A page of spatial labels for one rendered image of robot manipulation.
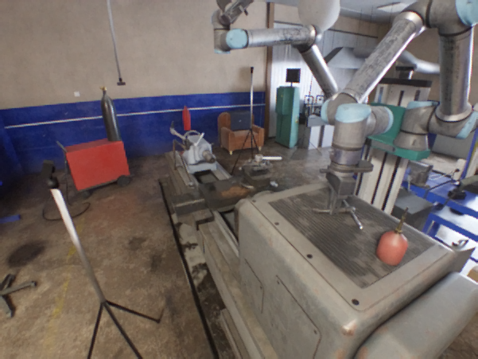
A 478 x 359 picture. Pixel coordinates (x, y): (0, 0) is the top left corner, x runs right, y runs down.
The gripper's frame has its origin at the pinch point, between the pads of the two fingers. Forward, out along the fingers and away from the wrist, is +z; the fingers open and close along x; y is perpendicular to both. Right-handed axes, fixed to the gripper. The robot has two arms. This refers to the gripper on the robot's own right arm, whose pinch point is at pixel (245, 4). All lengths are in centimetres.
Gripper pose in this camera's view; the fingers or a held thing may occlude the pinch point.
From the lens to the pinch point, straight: 115.5
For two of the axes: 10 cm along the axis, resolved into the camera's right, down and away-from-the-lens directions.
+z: 4.2, 3.9, -8.2
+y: 6.0, 5.6, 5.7
